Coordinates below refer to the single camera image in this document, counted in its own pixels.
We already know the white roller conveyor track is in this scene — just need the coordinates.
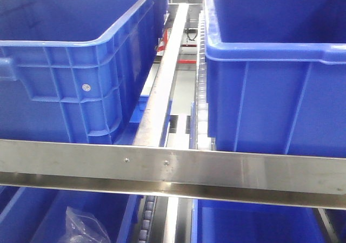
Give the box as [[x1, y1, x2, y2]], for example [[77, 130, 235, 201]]
[[194, 10, 215, 150]]

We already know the left blue plastic crate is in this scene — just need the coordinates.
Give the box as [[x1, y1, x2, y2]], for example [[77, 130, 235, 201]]
[[1, 0, 158, 145]]

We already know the blue plastic crate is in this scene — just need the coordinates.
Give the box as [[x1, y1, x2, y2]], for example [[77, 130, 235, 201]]
[[1, 0, 158, 145], [204, 0, 345, 157]]

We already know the lower right blue crate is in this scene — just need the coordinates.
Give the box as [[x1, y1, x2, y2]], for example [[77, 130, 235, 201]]
[[191, 199, 326, 242]]

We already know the right blue plastic crate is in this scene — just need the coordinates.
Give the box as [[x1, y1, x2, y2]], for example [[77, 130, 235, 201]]
[[204, 0, 345, 157]]

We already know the clear plastic bag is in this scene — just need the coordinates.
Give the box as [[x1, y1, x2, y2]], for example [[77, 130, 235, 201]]
[[58, 207, 111, 243]]

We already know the lower left blue crate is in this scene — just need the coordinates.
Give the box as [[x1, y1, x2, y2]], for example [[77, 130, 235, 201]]
[[1, 186, 142, 242]]

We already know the steel divider rail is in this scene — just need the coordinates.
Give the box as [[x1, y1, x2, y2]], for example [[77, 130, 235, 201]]
[[134, 3, 189, 147]]

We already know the stainless steel shelf rail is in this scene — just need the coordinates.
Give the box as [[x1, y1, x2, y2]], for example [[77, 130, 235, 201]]
[[1, 140, 345, 209]]

